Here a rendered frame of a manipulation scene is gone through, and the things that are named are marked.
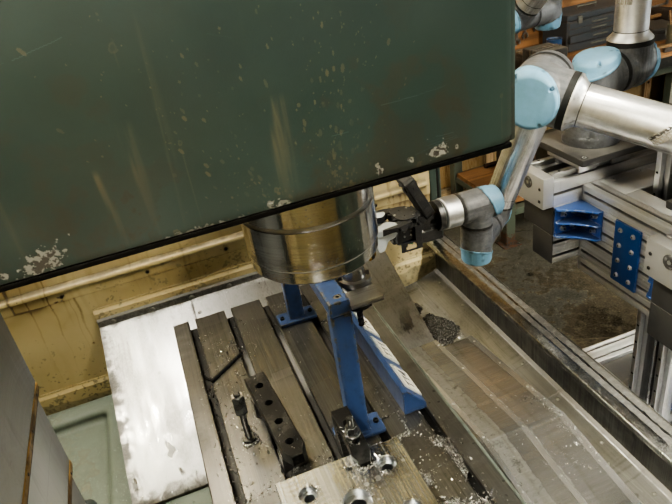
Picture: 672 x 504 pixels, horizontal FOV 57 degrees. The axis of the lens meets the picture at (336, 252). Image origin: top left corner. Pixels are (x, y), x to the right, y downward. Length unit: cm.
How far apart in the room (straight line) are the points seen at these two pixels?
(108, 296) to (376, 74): 143
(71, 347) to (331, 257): 139
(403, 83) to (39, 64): 30
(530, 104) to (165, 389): 117
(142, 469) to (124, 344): 37
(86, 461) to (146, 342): 36
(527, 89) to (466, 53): 67
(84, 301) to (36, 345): 19
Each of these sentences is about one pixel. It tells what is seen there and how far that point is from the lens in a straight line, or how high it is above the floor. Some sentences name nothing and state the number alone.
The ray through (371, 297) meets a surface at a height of 122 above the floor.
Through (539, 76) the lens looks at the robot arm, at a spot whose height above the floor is 149.
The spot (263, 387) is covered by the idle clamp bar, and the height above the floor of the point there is 96.
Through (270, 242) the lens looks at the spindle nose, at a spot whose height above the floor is 152.
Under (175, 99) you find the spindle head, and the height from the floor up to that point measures 171.
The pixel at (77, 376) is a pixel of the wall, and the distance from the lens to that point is 204.
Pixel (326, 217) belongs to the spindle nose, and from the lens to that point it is 65.
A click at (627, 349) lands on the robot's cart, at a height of 23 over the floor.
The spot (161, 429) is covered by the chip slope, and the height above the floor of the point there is 70.
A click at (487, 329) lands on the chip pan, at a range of 189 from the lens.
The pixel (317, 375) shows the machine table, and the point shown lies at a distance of 144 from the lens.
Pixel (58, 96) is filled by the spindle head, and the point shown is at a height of 173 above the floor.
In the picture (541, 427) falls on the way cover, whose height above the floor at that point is 75.
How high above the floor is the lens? 184
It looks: 30 degrees down
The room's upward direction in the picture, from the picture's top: 9 degrees counter-clockwise
